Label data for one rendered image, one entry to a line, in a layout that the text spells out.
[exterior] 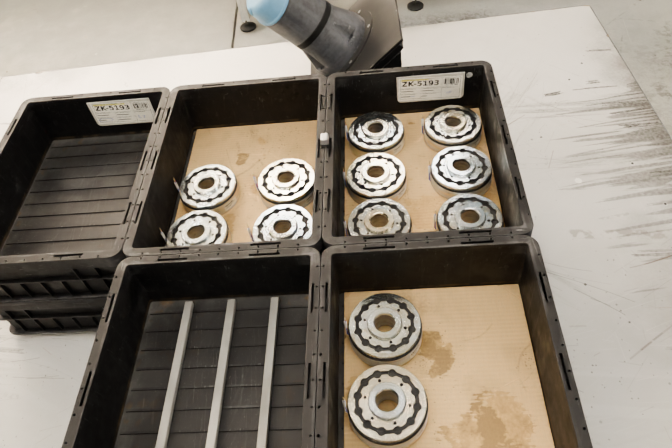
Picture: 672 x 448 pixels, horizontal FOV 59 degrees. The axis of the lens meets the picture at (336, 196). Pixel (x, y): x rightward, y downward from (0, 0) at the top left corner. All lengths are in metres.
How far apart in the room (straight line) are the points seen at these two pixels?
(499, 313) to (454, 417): 0.17
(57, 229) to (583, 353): 0.92
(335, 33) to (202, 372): 0.73
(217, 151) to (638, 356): 0.81
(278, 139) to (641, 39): 2.07
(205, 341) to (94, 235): 0.32
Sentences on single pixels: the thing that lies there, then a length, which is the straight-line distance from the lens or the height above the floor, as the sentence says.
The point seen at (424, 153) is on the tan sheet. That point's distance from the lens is 1.10.
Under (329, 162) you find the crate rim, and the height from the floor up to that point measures 0.93.
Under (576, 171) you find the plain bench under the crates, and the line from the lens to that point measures 1.28.
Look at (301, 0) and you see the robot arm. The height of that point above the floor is 0.98.
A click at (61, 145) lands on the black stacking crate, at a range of 1.34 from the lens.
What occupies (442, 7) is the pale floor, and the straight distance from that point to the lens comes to 3.05.
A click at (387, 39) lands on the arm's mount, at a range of 1.22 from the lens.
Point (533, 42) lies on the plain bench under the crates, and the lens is 1.60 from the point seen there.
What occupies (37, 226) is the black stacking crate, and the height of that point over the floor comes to 0.83.
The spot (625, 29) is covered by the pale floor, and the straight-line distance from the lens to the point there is 2.98.
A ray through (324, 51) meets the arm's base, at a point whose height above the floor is 0.87.
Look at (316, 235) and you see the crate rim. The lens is 0.86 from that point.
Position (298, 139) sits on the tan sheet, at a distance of 1.15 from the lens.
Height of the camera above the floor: 1.61
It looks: 48 degrees down
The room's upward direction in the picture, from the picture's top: 10 degrees counter-clockwise
